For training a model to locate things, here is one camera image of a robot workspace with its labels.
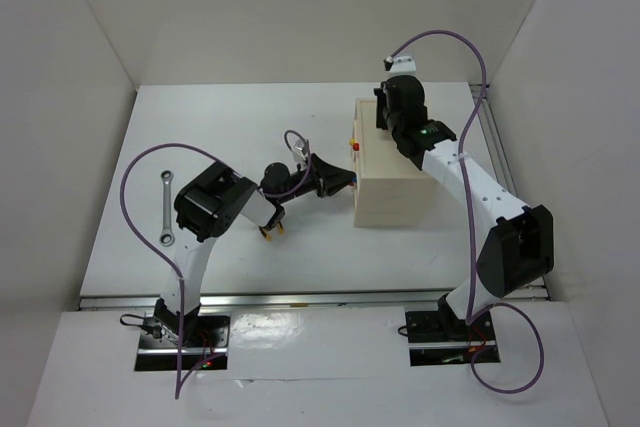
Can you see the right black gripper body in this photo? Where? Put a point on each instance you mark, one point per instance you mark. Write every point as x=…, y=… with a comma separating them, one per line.
x=383, y=118

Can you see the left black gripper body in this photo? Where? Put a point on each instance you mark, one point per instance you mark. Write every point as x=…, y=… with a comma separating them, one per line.
x=308, y=184

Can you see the yellow black pliers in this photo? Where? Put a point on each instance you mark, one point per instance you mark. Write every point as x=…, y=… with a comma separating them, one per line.
x=272, y=232

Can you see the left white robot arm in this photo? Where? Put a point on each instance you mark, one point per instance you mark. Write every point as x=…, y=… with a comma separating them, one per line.
x=209, y=204

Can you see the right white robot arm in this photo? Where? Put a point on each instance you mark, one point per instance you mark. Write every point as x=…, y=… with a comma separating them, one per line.
x=512, y=243

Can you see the beige drawer cabinet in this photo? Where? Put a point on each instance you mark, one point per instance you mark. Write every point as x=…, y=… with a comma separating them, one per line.
x=391, y=192

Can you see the silver wrench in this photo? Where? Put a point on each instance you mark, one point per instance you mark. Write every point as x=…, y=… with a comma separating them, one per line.
x=166, y=237

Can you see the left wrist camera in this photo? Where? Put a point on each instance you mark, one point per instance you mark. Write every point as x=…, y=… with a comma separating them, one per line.
x=300, y=151

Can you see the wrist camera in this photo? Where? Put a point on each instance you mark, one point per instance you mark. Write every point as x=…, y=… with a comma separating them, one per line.
x=300, y=151
x=400, y=65

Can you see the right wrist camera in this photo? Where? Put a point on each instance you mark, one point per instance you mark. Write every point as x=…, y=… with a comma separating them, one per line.
x=400, y=65

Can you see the aluminium side rail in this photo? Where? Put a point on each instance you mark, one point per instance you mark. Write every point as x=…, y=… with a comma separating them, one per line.
x=492, y=138

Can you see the aluminium front rail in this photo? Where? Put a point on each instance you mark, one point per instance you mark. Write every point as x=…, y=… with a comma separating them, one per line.
x=271, y=300

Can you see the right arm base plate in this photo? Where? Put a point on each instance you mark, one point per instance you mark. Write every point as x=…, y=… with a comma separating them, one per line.
x=434, y=341

